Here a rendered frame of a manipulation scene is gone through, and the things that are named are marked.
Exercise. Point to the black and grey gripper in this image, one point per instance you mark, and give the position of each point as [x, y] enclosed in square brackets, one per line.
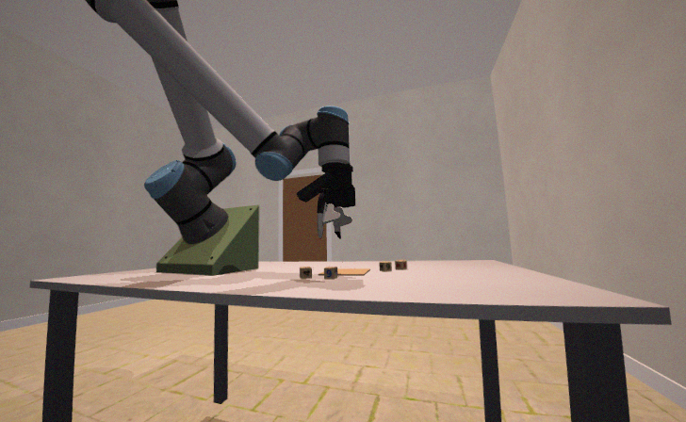
[338, 192]

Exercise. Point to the tan flat mat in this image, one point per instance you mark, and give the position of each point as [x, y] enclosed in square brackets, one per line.
[351, 271]

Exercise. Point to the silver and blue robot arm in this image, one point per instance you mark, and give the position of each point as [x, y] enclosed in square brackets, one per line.
[181, 188]

